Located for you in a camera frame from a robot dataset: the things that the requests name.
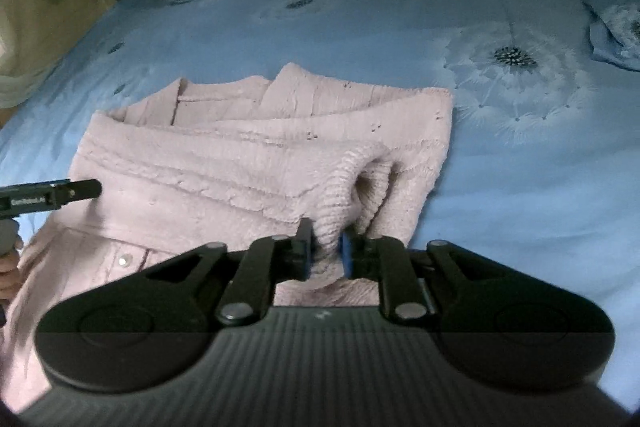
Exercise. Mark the pink knitted cardigan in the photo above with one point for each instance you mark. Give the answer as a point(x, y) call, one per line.
point(200, 167)

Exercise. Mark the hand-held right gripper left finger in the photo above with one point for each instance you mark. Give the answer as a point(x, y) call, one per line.
point(305, 254)

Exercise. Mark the wooden bed frame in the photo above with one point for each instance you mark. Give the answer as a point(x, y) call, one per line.
point(75, 17)

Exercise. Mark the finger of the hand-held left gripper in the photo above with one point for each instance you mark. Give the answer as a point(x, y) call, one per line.
point(80, 192)

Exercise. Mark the person's left hand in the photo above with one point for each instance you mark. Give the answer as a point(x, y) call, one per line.
point(7, 279)

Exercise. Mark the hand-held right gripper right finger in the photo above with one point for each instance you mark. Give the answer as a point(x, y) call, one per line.
point(348, 254)

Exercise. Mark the blue dandelion print bedsheet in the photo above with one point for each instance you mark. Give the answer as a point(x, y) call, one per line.
point(500, 207)

